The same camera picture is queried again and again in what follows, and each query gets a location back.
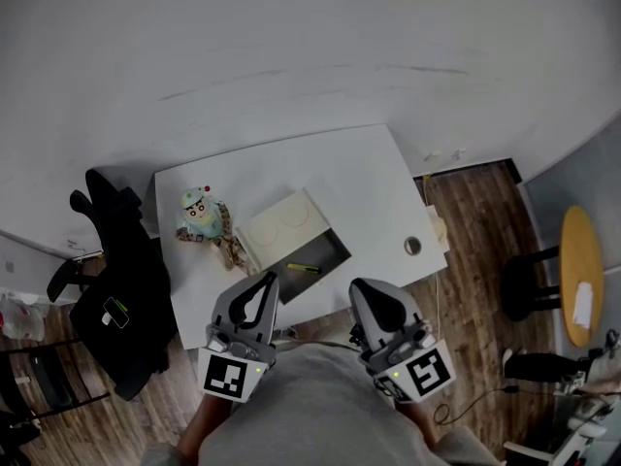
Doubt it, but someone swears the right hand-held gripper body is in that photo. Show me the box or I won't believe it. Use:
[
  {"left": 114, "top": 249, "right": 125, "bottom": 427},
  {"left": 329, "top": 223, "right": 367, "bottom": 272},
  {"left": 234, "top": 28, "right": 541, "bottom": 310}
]
[{"left": 360, "top": 321, "right": 457, "bottom": 404}]

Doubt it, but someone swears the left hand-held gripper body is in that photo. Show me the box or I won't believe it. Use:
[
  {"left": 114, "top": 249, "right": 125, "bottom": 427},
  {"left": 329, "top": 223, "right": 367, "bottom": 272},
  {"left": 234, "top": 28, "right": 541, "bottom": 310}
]
[{"left": 197, "top": 324, "right": 278, "bottom": 403}]

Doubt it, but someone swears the grey box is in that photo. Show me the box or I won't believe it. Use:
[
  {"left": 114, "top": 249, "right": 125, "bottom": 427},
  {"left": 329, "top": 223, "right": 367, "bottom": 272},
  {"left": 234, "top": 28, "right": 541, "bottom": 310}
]
[{"left": 235, "top": 186, "right": 353, "bottom": 306}]

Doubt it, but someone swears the person's right forearm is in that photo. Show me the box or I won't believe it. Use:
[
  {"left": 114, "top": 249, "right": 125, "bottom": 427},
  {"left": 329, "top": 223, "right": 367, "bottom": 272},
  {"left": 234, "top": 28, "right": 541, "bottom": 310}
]
[{"left": 395, "top": 400, "right": 438, "bottom": 449}]

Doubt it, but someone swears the person's left forearm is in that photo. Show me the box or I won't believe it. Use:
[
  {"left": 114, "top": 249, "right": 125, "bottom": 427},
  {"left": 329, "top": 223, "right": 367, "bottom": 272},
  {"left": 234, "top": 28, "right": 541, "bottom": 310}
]
[{"left": 177, "top": 395, "right": 234, "bottom": 465}]

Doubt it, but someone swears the small black screen device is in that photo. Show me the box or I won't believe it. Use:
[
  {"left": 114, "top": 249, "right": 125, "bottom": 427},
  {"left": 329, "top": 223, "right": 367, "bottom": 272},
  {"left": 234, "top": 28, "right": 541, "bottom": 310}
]
[{"left": 347, "top": 323, "right": 373, "bottom": 353}]

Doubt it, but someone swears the person's grey shirt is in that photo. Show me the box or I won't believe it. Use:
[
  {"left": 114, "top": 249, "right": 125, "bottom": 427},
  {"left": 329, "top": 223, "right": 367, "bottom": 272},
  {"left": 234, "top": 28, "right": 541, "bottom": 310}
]
[{"left": 140, "top": 342, "right": 491, "bottom": 466}]

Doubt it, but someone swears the cartoon boy plush toy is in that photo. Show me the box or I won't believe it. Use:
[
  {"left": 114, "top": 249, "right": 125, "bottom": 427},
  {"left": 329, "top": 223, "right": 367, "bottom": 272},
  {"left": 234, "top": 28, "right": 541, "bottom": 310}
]
[{"left": 180, "top": 184, "right": 219, "bottom": 239}]

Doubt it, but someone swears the black office chair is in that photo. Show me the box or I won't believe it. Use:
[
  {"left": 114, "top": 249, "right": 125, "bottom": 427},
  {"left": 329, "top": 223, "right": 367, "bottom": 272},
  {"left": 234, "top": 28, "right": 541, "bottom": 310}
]
[{"left": 47, "top": 168, "right": 180, "bottom": 402}]

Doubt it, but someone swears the black smartphone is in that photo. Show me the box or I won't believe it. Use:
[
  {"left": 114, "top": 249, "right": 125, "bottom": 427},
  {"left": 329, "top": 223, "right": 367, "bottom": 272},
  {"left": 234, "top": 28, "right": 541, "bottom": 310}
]
[{"left": 102, "top": 296, "right": 131, "bottom": 329}]

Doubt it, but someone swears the white rectangular desk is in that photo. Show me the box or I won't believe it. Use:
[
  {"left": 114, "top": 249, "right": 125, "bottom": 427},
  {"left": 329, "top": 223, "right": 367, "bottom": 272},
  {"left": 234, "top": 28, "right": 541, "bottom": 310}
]
[{"left": 153, "top": 122, "right": 449, "bottom": 351}]

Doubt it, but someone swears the yellow and white packet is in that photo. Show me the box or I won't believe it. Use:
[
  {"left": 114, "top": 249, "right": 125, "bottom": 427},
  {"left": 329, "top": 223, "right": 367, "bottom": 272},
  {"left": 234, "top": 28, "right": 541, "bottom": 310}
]
[{"left": 572, "top": 282, "right": 594, "bottom": 330}]

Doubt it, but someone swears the black folding chair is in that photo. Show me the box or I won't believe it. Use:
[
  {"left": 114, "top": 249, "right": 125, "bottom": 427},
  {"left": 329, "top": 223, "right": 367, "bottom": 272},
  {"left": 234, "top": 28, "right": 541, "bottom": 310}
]
[{"left": 0, "top": 340, "right": 112, "bottom": 426}]

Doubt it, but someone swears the round wooden table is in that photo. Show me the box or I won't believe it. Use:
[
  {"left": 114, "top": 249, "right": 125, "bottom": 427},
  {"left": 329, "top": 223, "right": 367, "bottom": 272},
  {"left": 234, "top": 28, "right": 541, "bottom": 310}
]
[{"left": 499, "top": 205, "right": 605, "bottom": 349}]

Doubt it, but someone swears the pack of plastic bottles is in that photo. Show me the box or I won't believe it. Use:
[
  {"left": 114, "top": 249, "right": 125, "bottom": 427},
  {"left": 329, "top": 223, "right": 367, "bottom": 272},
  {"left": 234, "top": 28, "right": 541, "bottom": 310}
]
[{"left": 0, "top": 291, "right": 49, "bottom": 343}]

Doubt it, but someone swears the patterned bottle strap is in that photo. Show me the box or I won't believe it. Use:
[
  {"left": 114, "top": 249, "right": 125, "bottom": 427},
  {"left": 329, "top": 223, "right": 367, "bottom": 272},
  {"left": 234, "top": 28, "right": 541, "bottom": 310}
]
[{"left": 175, "top": 200, "right": 251, "bottom": 272}]

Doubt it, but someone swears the black floor cable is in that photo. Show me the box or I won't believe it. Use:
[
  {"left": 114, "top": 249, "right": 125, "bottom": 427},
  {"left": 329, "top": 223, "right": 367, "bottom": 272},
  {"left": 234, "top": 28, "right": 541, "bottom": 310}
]
[{"left": 433, "top": 383, "right": 521, "bottom": 427}]

